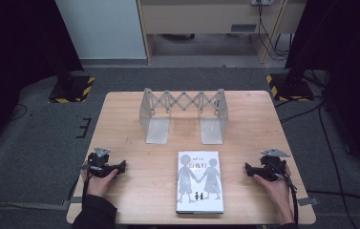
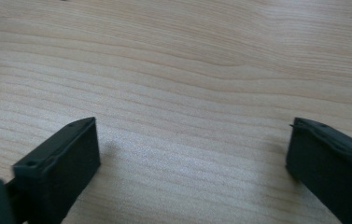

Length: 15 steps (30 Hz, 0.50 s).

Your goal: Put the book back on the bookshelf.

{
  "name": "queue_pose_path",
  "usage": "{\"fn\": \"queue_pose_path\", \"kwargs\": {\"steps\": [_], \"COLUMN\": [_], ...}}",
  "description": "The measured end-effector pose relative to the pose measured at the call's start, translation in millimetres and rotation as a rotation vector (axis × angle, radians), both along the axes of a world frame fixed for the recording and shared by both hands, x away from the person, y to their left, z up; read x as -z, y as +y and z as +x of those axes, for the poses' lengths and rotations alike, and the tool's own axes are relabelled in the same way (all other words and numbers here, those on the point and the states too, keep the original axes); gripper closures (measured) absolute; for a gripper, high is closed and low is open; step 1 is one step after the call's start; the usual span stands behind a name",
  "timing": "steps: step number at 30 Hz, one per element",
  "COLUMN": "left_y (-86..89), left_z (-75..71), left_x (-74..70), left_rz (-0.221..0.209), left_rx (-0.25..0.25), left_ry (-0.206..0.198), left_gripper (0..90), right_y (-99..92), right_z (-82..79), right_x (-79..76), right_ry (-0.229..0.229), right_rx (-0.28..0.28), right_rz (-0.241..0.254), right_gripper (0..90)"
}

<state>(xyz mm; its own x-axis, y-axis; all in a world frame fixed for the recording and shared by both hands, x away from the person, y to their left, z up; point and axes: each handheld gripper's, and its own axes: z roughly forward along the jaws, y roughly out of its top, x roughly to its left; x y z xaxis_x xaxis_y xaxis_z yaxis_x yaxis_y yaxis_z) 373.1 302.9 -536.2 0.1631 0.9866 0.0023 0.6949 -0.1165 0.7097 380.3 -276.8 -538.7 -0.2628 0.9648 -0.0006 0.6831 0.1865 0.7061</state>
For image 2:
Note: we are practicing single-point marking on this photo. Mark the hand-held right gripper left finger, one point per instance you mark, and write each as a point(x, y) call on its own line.
point(58, 168)

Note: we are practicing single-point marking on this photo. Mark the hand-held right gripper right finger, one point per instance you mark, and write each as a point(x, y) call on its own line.
point(332, 168)

